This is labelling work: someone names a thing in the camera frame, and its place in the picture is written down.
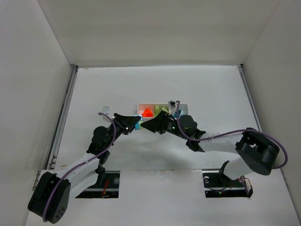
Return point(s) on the right aluminium table rail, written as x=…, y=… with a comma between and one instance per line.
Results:
x=241, y=72

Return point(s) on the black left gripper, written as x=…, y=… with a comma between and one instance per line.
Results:
x=121, y=125

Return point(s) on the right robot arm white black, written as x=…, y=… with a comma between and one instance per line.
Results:
x=256, y=152

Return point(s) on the blue lego block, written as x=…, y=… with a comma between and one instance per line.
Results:
x=178, y=114
x=138, y=124

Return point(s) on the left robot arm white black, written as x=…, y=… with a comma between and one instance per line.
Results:
x=52, y=193

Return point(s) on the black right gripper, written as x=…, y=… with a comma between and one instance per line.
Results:
x=163, y=123

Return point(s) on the aluminium table rail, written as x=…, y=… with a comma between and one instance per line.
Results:
x=241, y=72
x=51, y=155

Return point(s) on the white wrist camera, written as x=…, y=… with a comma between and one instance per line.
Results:
x=172, y=106
x=105, y=112

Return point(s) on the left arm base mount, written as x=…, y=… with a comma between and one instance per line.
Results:
x=105, y=187

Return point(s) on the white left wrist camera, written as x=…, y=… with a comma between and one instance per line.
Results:
x=105, y=112

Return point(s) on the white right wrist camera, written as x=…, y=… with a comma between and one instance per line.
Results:
x=172, y=106

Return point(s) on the orange round lego piece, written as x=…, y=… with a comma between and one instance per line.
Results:
x=147, y=113

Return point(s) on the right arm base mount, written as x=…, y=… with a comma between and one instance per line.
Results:
x=218, y=185

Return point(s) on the left aluminium table rail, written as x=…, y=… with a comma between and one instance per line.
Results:
x=51, y=155

